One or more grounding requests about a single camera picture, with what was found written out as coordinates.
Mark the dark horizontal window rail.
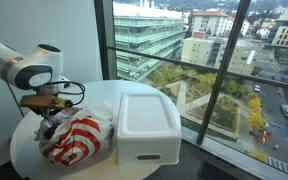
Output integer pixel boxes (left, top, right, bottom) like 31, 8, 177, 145
107, 46, 288, 93

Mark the dark window mullion post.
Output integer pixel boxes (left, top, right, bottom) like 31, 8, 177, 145
196, 0, 252, 146

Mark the white plastic storage box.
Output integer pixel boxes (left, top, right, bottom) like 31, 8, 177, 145
115, 92, 183, 167

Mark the white red-roofed building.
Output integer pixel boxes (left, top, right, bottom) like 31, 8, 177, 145
189, 10, 252, 39

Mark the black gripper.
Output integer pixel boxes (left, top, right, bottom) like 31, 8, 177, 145
41, 106, 65, 121

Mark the green glass office building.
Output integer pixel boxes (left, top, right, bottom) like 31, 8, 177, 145
112, 1, 185, 83

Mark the white red-bullseye plastic bag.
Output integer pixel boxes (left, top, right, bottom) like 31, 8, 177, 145
33, 101, 116, 168

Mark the dark floor vent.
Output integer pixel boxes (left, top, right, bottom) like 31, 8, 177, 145
197, 159, 262, 180

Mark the beige concrete building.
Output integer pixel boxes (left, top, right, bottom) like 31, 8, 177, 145
180, 36, 264, 76

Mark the dark window corner post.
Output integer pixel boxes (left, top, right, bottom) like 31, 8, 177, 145
93, 0, 118, 81

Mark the grey window sill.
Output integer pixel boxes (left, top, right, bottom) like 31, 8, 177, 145
179, 125, 288, 180

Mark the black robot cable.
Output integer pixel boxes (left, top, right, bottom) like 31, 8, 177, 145
46, 80, 86, 108

